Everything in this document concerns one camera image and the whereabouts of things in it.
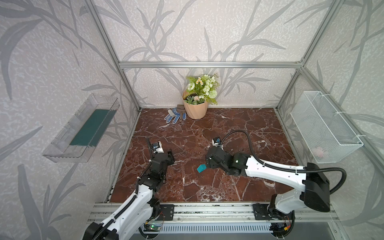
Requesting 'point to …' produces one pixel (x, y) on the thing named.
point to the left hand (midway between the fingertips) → (169, 146)
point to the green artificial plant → (202, 89)
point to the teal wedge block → (201, 168)
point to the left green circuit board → (154, 226)
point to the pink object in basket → (318, 151)
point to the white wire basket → (328, 135)
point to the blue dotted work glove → (174, 115)
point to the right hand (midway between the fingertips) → (211, 152)
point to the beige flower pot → (195, 111)
